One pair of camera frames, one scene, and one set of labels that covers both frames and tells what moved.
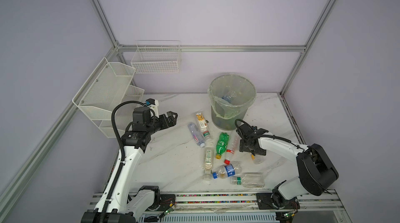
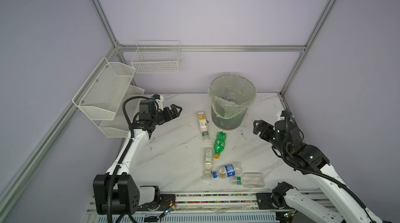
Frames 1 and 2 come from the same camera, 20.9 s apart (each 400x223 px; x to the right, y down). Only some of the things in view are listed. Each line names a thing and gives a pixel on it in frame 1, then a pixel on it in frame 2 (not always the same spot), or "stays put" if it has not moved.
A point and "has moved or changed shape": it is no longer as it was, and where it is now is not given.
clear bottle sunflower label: (203, 126) stays put
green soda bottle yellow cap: (222, 145) has moved or changed shape
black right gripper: (241, 148) → (265, 127)
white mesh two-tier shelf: (109, 84) stays put
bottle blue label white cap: (229, 97) stays put
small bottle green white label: (208, 160) stays put
